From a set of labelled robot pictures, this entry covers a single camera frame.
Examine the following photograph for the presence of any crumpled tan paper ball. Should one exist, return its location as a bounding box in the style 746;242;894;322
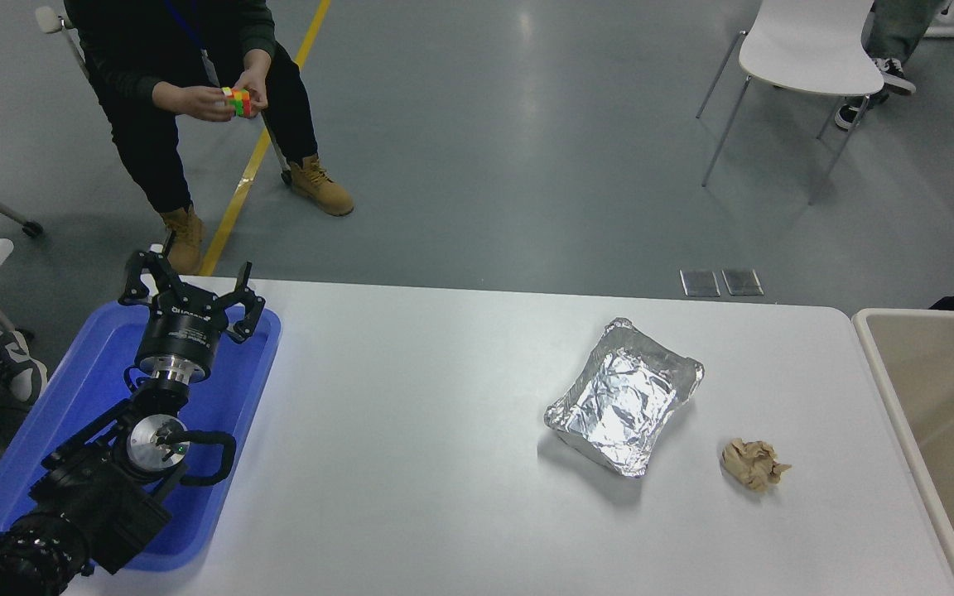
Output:
721;439;793;494

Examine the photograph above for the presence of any grey office chair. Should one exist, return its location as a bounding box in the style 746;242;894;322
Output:
34;7;294;185

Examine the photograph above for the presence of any silver foil tray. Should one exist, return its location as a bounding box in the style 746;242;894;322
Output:
545;319;706;479

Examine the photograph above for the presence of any person's left hand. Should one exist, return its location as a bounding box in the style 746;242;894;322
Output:
232;48;272;119

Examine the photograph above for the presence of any person's right hand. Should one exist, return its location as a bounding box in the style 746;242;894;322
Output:
161;83;238;124

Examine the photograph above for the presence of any white plastic chair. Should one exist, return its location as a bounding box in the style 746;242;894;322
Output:
696;0;886;206

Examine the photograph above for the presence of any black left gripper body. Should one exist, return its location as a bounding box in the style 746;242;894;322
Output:
136;290;230;371

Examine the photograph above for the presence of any blue plastic tray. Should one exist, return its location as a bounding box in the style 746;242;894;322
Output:
0;300;283;574

